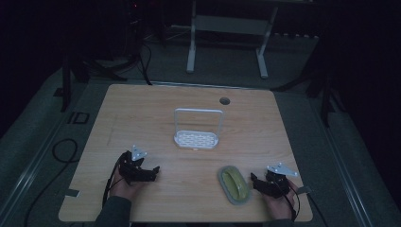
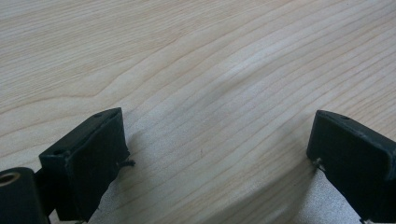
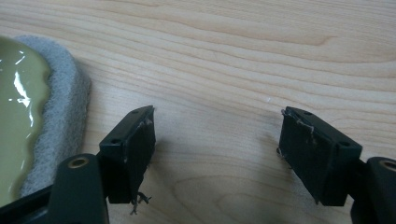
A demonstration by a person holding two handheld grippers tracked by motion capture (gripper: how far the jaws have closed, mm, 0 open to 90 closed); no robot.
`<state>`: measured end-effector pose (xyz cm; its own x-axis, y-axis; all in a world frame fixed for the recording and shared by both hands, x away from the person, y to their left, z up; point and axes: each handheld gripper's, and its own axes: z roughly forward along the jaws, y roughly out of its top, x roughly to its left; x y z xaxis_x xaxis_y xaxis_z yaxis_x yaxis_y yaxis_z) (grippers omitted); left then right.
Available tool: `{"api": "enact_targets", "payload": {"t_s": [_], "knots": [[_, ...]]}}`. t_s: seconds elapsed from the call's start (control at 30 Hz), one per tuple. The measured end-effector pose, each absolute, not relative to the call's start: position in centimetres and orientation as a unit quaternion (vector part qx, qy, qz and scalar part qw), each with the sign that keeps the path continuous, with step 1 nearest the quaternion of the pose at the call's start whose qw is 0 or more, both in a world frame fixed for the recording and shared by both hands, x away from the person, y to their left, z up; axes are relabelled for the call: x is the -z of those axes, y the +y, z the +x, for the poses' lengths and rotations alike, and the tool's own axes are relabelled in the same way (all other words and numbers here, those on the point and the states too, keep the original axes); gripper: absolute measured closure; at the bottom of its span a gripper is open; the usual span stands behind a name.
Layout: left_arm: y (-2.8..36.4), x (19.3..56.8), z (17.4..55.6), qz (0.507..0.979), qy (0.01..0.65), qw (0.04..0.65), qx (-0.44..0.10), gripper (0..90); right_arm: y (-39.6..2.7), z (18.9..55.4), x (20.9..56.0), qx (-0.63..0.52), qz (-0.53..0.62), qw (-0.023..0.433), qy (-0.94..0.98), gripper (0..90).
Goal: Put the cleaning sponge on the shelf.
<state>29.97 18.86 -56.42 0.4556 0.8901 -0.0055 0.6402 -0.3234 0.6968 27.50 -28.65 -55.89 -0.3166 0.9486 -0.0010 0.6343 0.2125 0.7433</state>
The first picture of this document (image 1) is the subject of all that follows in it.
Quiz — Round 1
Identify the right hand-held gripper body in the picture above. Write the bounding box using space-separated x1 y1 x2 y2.
262 162 300 200

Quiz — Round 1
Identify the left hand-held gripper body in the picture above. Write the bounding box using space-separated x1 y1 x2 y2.
118 145 149 186

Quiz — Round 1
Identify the yellow-green oval soap dish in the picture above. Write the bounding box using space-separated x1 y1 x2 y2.
217 165 253 206

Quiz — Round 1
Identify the white drain rack with handle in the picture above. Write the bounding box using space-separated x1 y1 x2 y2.
173 107 224 150

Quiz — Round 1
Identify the person's left hand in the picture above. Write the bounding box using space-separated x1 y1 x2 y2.
110 167 145 201

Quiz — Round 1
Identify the black metal stand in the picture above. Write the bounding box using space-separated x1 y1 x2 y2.
60 46 129 114
272 62 346 129

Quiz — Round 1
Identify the right hand-held gripper cable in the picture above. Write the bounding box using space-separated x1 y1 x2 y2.
279 183 301 222

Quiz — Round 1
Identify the hand-held gripper cable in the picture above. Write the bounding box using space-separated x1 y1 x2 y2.
101 156 125 208
279 183 301 222

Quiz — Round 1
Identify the left hand-held gripper cable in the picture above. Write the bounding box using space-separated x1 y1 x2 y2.
101 156 125 208

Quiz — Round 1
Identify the black floor cable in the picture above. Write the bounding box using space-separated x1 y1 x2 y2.
23 137 80 227

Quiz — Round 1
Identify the white metal desk frame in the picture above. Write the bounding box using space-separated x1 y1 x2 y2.
185 0 279 80

